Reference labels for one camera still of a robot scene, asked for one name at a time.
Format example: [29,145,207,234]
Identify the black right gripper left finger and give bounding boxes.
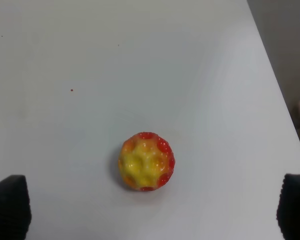
[0,175,32,240]

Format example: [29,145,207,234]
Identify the red yellow dimpled ball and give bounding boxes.
[118,132,176,192]

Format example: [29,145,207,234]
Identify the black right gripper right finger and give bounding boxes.
[276,173,300,240]

